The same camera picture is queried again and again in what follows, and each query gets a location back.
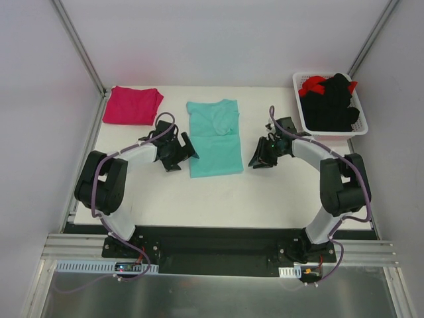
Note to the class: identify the folded pink t shirt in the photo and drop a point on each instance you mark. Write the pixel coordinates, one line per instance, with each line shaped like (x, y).
(128, 106)

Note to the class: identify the right grey cable duct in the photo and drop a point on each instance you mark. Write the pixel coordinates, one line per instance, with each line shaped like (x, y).
(290, 272)

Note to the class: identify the grey cable duct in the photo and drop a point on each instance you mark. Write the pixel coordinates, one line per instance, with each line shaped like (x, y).
(290, 272)
(104, 267)

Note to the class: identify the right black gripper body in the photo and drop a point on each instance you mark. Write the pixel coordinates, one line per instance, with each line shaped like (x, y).
(265, 152)

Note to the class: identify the teal t shirt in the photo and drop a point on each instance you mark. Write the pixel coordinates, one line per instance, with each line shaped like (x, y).
(214, 133)

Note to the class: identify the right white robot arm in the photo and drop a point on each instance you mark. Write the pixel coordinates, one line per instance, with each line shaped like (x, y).
(343, 184)

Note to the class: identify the left grey cable duct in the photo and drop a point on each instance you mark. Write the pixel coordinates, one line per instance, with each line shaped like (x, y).
(104, 267)

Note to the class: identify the black t shirt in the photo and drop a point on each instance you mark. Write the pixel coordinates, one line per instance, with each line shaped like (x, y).
(328, 114)

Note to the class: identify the red t shirt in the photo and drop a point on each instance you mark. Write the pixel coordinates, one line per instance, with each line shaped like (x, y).
(336, 85)

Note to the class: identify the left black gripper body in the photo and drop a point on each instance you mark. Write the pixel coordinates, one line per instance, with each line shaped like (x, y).
(179, 152)

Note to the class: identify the right aluminium frame post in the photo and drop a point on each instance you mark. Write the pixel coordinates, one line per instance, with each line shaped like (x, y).
(381, 22)

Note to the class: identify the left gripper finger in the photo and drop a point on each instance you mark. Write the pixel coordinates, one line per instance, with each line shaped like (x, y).
(188, 148)
(171, 167)

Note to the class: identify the aluminium frame post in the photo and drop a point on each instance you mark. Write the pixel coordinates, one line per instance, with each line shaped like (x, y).
(381, 22)
(77, 43)

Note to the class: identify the left aluminium frame post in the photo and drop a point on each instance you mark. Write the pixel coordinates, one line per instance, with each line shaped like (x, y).
(77, 43)

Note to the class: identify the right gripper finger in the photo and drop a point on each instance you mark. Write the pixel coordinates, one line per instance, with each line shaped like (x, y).
(256, 159)
(263, 165)

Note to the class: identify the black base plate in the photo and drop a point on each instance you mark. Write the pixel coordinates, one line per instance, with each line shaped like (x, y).
(220, 251)

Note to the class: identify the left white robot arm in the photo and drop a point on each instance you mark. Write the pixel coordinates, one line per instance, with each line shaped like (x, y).
(104, 184)

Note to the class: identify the aluminium front rail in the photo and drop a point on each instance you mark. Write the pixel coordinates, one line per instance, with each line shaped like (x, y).
(73, 247)

